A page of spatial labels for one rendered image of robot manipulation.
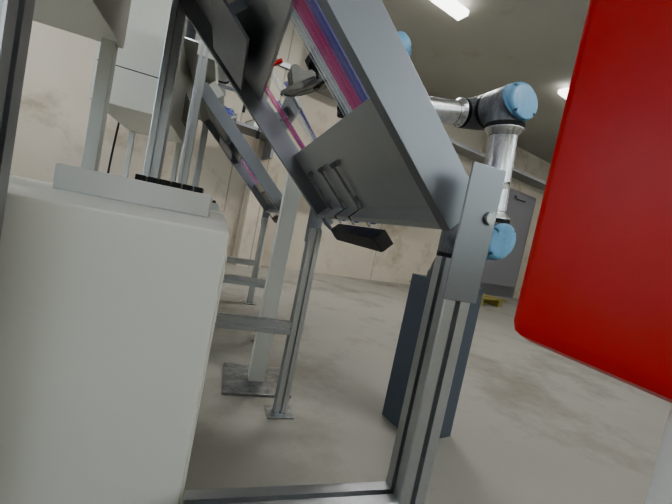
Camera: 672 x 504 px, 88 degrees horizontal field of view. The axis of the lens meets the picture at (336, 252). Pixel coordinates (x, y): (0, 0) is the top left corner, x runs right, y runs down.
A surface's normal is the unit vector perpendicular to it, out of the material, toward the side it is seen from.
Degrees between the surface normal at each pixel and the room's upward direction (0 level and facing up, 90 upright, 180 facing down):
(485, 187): 90
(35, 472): 90
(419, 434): 90
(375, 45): 90
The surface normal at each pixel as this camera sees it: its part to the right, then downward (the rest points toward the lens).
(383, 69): 0.30, 0.12
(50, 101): 0.50, 0.15
